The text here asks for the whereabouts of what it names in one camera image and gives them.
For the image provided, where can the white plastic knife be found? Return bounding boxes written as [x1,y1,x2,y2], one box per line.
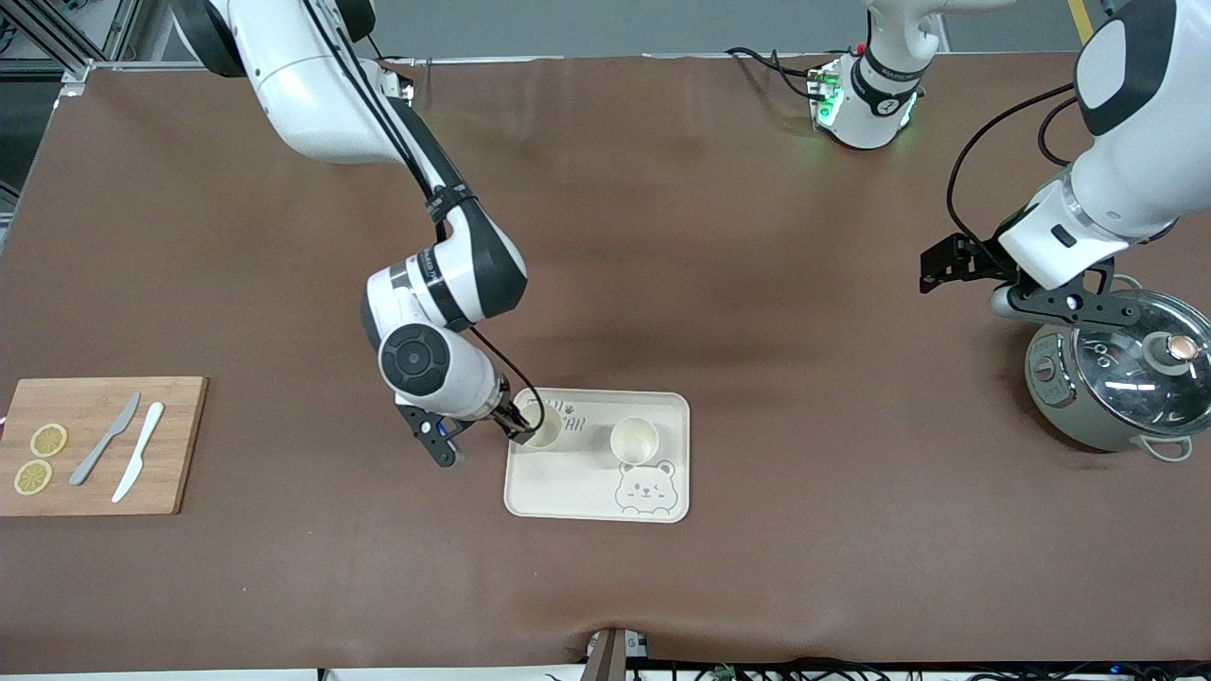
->
[112,402,166,503]

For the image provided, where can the aluminium frame rail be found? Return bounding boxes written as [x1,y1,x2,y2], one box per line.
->
[0,0,143,96]

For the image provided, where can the grey plastic knife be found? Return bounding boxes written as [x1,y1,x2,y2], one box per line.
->
[69,393,142,487]

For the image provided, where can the brown table mat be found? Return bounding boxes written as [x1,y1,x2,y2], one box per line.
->
[0,52,1211,674]

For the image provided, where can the black left base cables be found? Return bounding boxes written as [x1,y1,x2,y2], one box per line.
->
[727,45,826,100]

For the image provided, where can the white IKEA cup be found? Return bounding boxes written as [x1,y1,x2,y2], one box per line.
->
[609,416,660,466]
[518,402,566,450]

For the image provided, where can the cream tray with bear print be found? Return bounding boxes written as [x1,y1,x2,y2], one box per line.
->
[503,387,692,524]

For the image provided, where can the brown camera mounting post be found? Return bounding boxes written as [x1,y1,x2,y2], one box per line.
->
[582,627,649,681]

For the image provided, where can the bamboo cutting board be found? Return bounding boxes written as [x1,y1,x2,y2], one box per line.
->
[0,376,208,517]

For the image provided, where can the grey-green cooking pot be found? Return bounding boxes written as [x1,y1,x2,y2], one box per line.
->
[1025,274,1195,463]

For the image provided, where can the glass pot lid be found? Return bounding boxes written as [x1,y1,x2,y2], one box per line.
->
[1072,288,1211,438]

